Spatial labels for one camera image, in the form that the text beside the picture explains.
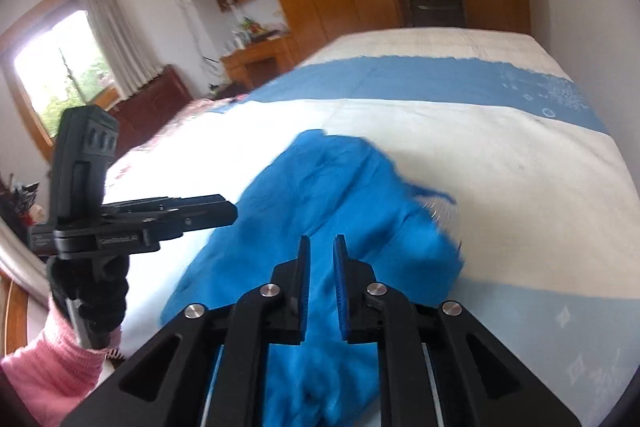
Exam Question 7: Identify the hanging wall cables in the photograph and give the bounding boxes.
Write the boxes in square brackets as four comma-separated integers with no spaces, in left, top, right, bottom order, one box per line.
[171,0,223,80]

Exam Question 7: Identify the wooden bed frame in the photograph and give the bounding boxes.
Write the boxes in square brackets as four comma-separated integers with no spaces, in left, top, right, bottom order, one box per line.
[0,212,53,360]

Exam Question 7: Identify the colourful desk clutter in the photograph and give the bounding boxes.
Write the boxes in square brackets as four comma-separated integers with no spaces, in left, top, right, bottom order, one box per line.
[231,16,290,46]

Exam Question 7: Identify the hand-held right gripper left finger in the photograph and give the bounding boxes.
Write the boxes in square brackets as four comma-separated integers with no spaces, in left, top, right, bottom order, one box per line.
[60,234,312,427]

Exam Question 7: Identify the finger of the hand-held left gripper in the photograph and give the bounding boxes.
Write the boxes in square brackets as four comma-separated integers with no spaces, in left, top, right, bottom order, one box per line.
[100,194,239,239]

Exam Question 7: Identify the black chair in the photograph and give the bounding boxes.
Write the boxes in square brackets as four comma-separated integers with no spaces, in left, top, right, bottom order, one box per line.
[404,0,469,28]

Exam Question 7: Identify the grey window curtain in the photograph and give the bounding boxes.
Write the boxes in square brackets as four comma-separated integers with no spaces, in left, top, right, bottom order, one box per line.
[79,0,167,98]

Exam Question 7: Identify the dark red cabinet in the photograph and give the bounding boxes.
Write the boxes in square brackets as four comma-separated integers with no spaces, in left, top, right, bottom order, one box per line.
[106,64,194,148]

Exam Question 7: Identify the blue down jacket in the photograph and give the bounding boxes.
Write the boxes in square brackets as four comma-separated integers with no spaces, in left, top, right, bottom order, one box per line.
[160,129,467,427]

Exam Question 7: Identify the person's left hand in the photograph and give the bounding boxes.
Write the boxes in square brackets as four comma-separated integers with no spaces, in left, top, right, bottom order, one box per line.
[47,251,132,351]

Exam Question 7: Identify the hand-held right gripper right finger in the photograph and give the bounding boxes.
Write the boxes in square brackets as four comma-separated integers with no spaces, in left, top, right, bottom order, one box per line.
[332,234,584,427]

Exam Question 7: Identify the pink floral bed sheet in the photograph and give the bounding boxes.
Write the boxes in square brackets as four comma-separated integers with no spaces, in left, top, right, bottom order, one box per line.
[107,94,253,190]

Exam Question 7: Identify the window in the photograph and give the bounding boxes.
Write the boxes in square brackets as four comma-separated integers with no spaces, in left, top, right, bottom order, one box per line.
[11,8,120,142]

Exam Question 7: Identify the wooden desk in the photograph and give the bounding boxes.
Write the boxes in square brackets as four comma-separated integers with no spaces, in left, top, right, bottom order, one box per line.
[219,35,297,91]

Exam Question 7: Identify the white and blue bed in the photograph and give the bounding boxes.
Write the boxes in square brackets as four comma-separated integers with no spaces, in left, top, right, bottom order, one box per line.
[102,26,632,427]

